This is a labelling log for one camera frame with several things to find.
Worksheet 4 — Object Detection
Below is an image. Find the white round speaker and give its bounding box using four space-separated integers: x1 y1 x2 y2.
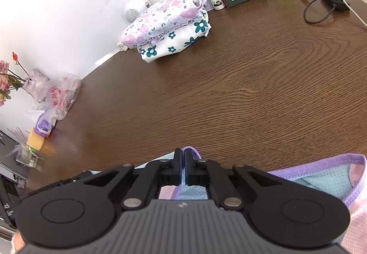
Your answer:
123 0 150 23

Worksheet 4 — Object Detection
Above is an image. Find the flower vase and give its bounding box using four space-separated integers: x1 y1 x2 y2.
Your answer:
1 52 49 106

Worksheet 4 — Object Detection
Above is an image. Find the black cable with adapter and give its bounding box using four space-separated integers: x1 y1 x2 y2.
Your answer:
298 0 351 25

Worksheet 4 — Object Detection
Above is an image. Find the white blue-flower folded cloth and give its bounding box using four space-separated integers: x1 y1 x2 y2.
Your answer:
137 9 211 63

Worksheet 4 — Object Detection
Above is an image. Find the person's right hand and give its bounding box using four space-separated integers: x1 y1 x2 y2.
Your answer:
11 231 25 254

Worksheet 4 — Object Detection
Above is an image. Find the purple floral folded cloth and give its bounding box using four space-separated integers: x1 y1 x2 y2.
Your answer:
118 0 207 51

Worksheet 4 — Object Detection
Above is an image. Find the red-print plastic bag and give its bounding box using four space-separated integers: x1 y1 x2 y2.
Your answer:
33 73 81 120

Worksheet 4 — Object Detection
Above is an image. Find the purple tissue pack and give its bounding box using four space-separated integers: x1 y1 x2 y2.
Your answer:
33 112 57 138

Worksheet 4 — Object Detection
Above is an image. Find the glass jar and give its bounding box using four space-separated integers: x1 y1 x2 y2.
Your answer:
16 145 44 171

